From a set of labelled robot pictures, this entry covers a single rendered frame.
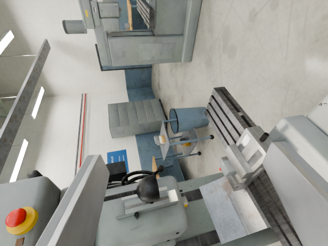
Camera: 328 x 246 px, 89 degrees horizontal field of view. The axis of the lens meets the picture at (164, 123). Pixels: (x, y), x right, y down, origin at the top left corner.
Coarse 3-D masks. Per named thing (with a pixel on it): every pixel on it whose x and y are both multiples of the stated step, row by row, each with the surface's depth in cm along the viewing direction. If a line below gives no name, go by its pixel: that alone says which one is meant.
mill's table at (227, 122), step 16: (224, 96) 101; (208, 112) 118; (224, 112) 100; (240, 112) 92; (224, 128) 101; (240, 128) 87; (224, 144) 104; (256, 192) 82; (272, 192) 72; (272, 208) 74; (272, 224) 75; (288, 224) 67; (288, 240) 69
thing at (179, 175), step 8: (128, 0) 503; (136, 0) 535; (128, 8) 517; (128, 16) 549; (128, 24) 546; (144, 24) 577; (152, 160) 481; (176, 160) 476; (152, 168) 510; (176, 168) 489; (176, 176) 502
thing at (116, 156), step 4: (108, 152) 559; (112, 152) 560; (116, 152) 561; (120, 152) 563; (124, 152) 564; (108, 156) 550; (112, 156) 551; (116, 156) 552; (120, 156) 553; (124, 156) 554; (108, 160) 540; (112, 160) 541; (116, 160) 542; (120, 160) 543; (124, 160) 544; (128, 168) 526; (128, 172) 517
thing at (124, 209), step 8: (168, 192) 59; (136, 200) 57; (160, 200) 57; (168, 200) 57; (176, 200) 57; (120, 208) 54; (128, 208) 55; (136, 208) 55; (144, 208) 55; (152, 208) 57; (120, 216) 54; (128, 216) 56
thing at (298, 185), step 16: (272, 144) 9; (288, 144) 9; (272, 160) 9; (288, 160) 8; (304, 160) 8; (272, 176) 10; (288, 176) 8; (304, 176) 7; (320, 176) 7; (288, 192) 8; (304, 192) 7; (320, 192) 7; (288, 208) 8; (304, 208) 7; (320, 208) 6; (304, 224) 7; (320, 224) 7; (304, 240) 7; (320, 240) 7
